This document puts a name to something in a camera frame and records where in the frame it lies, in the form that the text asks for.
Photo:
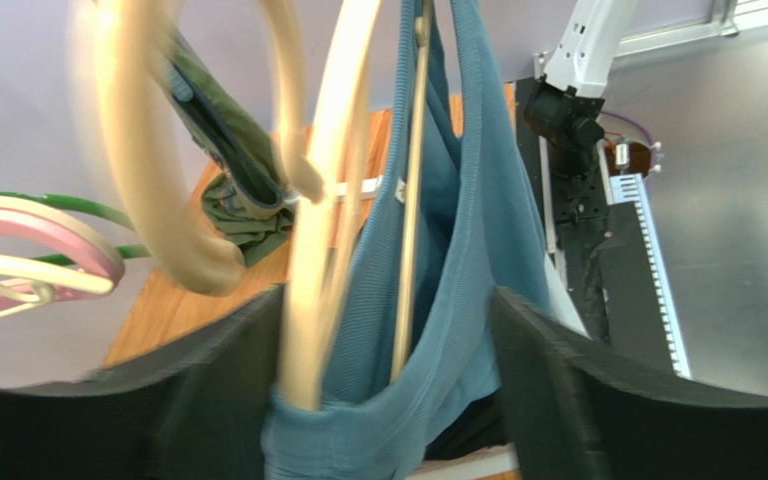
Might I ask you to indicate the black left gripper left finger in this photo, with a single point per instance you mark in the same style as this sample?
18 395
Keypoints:
191 409

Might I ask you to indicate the beige hanger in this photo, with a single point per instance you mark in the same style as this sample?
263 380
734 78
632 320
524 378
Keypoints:
64 233

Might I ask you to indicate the pink plastic hanger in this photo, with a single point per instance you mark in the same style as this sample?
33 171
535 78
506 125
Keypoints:
78 208

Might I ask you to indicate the blue grey hanger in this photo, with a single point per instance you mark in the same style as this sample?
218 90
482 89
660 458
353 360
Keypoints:
179 85

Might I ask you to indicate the blue ribbed tank top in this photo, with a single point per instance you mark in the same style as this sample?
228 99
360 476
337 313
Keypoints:
478 227

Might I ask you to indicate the wooden hanger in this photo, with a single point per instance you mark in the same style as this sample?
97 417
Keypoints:
133 75

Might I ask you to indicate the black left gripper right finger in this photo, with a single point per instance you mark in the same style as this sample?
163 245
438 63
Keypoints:
576 409

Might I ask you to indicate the cream white hanger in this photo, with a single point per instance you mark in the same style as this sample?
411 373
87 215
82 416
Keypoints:
27 284

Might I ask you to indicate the olive green tank top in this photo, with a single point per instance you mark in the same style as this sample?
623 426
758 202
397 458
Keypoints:
247 201

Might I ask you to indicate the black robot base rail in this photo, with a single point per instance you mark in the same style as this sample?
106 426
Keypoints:
603 244

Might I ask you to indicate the white plastic laundry basket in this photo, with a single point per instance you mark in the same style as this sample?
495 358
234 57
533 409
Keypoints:
485 462

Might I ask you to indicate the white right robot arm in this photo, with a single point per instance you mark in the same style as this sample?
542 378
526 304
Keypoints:
565 100

